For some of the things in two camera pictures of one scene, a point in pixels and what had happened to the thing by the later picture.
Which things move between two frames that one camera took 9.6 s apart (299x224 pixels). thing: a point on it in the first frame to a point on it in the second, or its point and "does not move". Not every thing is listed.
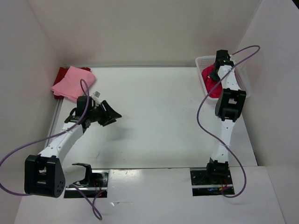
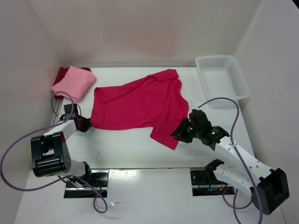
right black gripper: (214, 76) to (179, 132)
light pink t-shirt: (70, 86) does not move
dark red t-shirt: (60, 75) does not move
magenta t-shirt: (210, 83) to (155, 101)
